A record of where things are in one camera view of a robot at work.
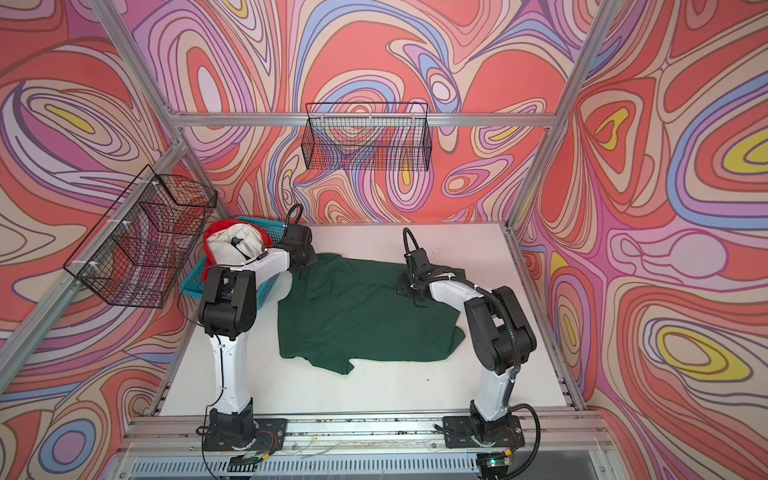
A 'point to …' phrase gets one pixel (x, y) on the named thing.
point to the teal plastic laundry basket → (193, 286)
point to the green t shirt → (342, 310)
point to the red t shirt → (217, 226)
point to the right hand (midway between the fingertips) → (406, 293)
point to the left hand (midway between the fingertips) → (313, 255)
